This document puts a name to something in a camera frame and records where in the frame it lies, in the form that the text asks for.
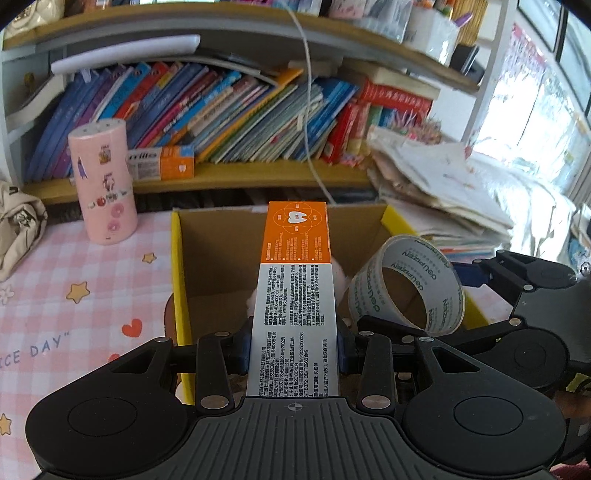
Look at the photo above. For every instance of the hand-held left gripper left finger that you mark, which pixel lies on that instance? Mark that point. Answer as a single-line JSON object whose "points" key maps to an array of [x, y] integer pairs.
{"points": [[217, 364]]}

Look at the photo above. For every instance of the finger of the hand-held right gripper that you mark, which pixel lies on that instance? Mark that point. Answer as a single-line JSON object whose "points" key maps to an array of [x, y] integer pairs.
{"points": [[521, 272], [461, 336]]}

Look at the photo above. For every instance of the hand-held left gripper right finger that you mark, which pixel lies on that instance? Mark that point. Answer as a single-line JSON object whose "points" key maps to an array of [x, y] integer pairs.
{"points": [[374, 369]]}

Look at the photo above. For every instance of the yellow cardboard box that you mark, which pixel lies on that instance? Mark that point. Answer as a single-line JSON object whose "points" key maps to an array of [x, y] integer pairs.
{"points": [[182, 300]]}

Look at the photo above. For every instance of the clear tape roll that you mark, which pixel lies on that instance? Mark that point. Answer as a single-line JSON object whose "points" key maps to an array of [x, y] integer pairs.
{"points": [[364, 290]]}

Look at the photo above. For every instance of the pink plush pig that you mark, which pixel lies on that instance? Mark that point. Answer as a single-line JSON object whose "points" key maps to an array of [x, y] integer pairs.
{"points": [[339, 281]]}

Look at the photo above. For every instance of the orange white toothpaste box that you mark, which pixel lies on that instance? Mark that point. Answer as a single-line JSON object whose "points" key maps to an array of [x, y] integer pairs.
{"points": [[295, 300]]}

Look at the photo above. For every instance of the stack of papers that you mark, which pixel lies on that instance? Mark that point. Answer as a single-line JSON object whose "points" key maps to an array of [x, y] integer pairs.
{"points": [[461, 194]]}

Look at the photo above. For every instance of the pink checked table mat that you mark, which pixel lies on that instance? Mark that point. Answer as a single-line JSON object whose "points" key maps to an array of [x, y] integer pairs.
{"points": [[69, 323]]}

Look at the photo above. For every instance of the white bookshelf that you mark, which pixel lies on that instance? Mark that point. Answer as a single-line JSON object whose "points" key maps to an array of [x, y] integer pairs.
{"points": [[258, 174]]}

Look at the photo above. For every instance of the small orange white box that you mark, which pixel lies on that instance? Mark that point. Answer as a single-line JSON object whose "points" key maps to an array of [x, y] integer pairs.
{"points": [[161, 164]]}

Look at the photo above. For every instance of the pink sticker-covered cylinder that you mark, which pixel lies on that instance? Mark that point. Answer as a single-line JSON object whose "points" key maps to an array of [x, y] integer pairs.
{"points": [[104, 184]]}

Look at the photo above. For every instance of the small black box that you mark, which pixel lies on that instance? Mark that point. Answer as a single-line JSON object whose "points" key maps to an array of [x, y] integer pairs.
{"points": [[465, 60]]}

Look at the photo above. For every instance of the beige cloth bag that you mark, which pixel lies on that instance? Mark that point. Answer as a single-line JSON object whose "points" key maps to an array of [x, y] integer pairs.
{"points": [[18, 226]]}

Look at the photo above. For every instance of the row of colourful books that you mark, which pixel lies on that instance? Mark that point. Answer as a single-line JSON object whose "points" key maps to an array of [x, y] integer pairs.
{"points": [[221, 115]]}

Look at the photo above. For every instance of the white pen holder cup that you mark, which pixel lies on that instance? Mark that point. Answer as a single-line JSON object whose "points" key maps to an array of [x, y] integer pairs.
{"points": [[434, 37]]}

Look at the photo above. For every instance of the white desk lamp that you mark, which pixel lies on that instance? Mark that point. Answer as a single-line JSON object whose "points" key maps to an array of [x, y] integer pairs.
{"points": [[124, 53]]}

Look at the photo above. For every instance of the pink wall calendar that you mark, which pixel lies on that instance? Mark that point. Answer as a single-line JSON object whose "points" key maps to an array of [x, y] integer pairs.
{"points": [[521, 60]]}

